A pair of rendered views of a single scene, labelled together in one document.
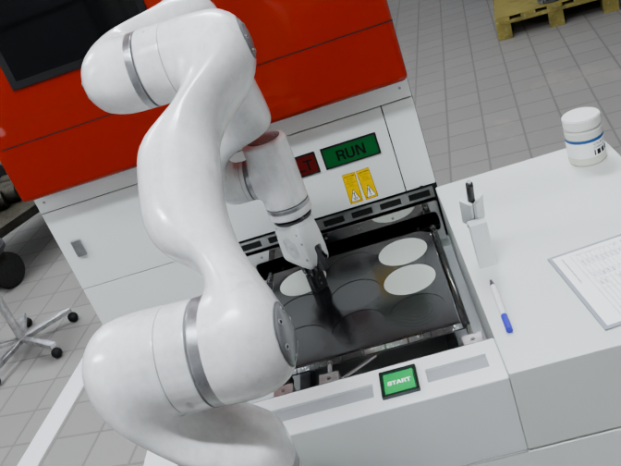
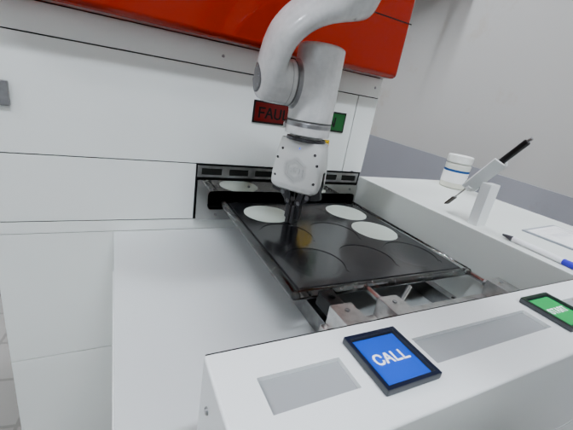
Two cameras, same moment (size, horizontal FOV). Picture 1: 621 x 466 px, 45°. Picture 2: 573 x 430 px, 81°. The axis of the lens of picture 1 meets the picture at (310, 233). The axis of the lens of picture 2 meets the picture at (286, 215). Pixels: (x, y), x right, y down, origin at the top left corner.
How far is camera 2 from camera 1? 105 cm
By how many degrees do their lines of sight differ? 35
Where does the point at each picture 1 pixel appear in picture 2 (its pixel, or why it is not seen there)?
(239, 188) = (291, 78)
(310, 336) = (319, 258)
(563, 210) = not seen: hidden behind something
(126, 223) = (86, 90)
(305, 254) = (315, 177)
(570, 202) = not seen: hidden behind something
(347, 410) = (542, 341)
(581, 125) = (469, 160)
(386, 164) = (340, 143)
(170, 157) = not seen: outside the picture
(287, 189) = (331, 103)
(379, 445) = (554, 396)
